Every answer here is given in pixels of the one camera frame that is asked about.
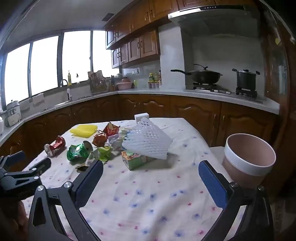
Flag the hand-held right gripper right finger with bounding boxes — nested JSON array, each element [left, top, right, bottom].
[[198, 160, 274, 241]]

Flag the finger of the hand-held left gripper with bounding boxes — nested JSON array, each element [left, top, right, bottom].
[[0, 151, 26, 172], [5, 158, 52, 189]]

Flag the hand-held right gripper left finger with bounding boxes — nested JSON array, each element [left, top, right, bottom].
[[28, 159, 104, 241]]

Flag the pink bin with white rim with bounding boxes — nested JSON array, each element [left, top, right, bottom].
[[222, 133, 277, 190]]

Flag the crushed green can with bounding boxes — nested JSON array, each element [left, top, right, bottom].
[[67, 140, 94, 162]]

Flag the green juice carton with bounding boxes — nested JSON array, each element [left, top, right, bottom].
[[121, 150, 148, 171]]

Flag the crushed red can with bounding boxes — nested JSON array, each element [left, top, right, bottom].
[[44, 136, 66, 157]]

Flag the light green wrapper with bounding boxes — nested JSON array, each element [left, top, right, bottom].
[[76, 146, 113, 172]]

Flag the white kitchen appliance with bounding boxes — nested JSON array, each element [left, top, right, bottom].
[[5, 100, 22, 127]]

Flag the orange snack wrapper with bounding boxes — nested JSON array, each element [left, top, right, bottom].
[[92, 131, 109, 147]]

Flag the crumpled white paper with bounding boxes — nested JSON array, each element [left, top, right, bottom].
[[107, 132, 126, 151]]

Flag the yellow foam sheet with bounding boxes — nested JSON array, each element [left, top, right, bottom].
[[70, 124, 98, 138]]

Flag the red snack wrapper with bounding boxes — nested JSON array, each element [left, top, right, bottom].
[[103, 122, 121, 137]]

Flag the white foam fruit net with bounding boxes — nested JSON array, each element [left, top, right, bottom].
[[121, 117, 173, 160]]

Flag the wooden lower cabinets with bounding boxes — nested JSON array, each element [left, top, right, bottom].
[[0, 94, 278, 167]]

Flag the wooden cabinets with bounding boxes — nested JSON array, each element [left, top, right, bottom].
[[102, 0, 259, 69], [0, 94, 278, 167]]

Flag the white paper piece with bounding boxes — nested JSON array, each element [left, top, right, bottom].
[[134, 113, 149, 123]]

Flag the gas stove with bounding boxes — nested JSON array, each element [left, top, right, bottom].
[[185, 84, 264, 103]]

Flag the kitchen window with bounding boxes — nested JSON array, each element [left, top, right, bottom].
[[0, 30, 121, 109]]

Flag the brown printed bag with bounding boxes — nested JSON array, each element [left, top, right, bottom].
[[88, 70, 107, 94]]

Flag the pink basin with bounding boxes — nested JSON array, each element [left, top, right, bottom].
[[116, 78, 133, 90]]

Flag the white kitchen countertop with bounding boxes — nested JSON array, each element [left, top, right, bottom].
[[0, 87, 280, 142]]

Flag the black wok with lid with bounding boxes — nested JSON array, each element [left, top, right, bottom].
[[171, 64, 223, 84]]

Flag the black cooking pot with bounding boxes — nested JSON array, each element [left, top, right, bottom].
[[232, 68, 260, 91]]

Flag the wooden upper cabinets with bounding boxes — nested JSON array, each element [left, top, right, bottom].
[[102, 0, 259, 69]]

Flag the range hood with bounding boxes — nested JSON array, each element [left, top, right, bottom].
[[168, 5, 260, 37]]

